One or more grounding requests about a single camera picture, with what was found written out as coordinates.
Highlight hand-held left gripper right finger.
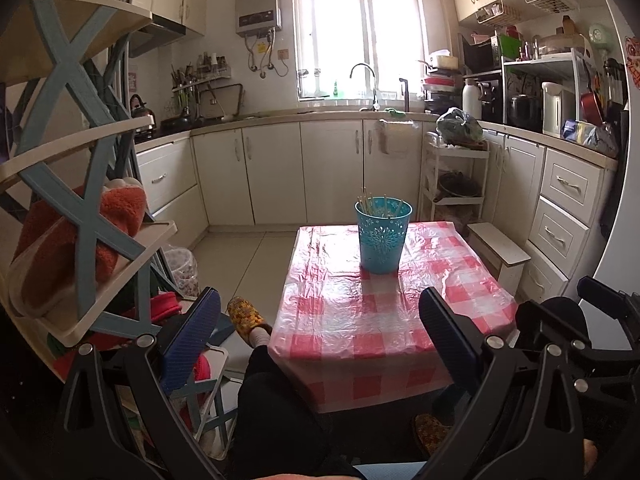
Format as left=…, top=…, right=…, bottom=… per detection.
left=419, top=286, right=586, bottom=480

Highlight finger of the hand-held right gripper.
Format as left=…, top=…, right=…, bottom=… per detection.
left=576, top=276, right=640, bottom=322
left=515, top=301, right=640, bottom=411

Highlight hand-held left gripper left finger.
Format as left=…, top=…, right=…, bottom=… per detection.
left=52, top=286, right=236, bottom=480

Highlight blue plastic utensil holder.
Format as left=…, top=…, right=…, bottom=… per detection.
left=355, top=197, right=414, bottom=275

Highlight bundle of wooden chopsticks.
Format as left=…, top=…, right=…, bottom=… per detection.
left=357, top=187, right=392, bottom=216

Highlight dark blue flat box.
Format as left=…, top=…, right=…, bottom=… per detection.
left=207, top=317, right=236, bottom=348

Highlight white folding stool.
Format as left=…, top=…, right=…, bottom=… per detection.
left=167, top=345, right=238, bottom=456

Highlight white refrigerator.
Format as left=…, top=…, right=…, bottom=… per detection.
left=577, top=0, right=640, bottom=311

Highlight trash bin with plastic bag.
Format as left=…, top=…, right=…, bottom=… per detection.
left=164, top=245, right=201, bottom=301

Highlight red checked plastic tablecloth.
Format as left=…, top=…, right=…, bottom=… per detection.
left=267, top=221, right=519, bottom=413

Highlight white step stool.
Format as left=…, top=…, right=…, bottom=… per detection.
left=466, top=221, right=532, bottom=291

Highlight person's left leg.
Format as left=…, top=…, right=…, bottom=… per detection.
left=230, top=327, right=366, bottom=480

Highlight dark cooking pot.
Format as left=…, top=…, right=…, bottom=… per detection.
left=437, top=172, right=482, bottom=201

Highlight blue plastic packet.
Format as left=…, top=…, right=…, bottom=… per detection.
left=560, top=119, right=621, bottom=157

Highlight orange fuzzy slippers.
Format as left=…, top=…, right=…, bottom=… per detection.
left=12, top=177, right=148, bottom=311

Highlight white kitchen base cabinets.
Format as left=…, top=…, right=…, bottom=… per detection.
left=134, top=110, right=621, bottom=303

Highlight white trolley rack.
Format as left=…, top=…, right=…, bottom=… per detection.
left=420, top=132, right=491, bottom=223

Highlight red frying pan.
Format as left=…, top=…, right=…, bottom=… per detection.
left=580, top=60, right=605, bottom=127

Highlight white electric water boiler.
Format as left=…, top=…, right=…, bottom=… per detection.
left=541, top=81, right=577, bottom=137

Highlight white hanging door bin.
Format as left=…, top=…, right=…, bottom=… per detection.
left=377, top=119, right=418, bottom=156

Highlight green plastic bag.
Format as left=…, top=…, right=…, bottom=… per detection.
left=436, top=107, right=486, bottom=147

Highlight steel kettle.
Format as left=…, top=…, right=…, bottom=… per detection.
left=130, top=94, right=157, bottom=131

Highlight black rimmed tray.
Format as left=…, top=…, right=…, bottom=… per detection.
left=200, top=83, right=245, bottom=121

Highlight red cartoon sticker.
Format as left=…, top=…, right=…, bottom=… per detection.
left=625, top=35, right=640, bottom=91

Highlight white thermos jug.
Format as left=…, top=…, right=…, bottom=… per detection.
left=461, top=79, right=483, bottom=120

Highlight white countertop shelf rack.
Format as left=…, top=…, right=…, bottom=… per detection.
left=500, top=50, right=598, bottom=136

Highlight stack of pots and pans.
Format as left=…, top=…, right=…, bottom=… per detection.
left=419, top=50, right=463, bottom=113

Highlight small green fan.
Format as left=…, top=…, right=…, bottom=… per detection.
left=587, top=22, right=608, bottom=53

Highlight black microwave oven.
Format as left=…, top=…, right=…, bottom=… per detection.
left=460, top=35, right=501, bottom=73

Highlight blue and white corner shelf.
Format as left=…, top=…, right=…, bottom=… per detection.
left=0, top=0, right=178, bottom=348

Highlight curved chrome faucet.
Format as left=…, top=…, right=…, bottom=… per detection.
left=349, top=63, right=381, bottom=111

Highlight black range hood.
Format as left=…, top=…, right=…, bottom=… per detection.
left=129, top=14, right=187, bottom=58

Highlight white framed window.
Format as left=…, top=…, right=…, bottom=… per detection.
left=291, top=0, right=441, bottom=103

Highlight wall utensil rack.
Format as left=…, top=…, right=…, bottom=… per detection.
left=170, top=51, right=233, bottom=111

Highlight small wire basket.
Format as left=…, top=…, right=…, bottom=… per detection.
left=475, top=2, right=521, bottom=26

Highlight grey wall water heater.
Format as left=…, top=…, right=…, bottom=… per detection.
left=235, top=0, right=282, bottom=38

